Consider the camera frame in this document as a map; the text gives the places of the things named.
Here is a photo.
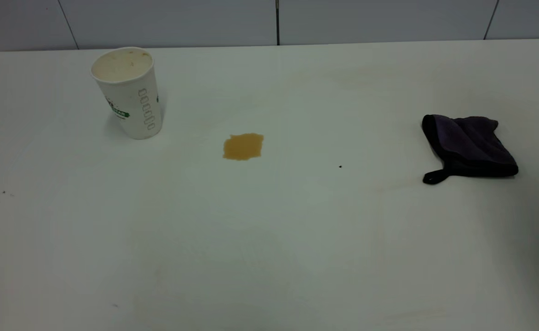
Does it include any purple black cleaning cloth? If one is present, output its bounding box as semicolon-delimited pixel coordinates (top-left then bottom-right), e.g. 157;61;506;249
422;114;519;185

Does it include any white paper coffee cup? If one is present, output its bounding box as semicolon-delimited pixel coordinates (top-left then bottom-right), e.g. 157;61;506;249
91;46;163;140

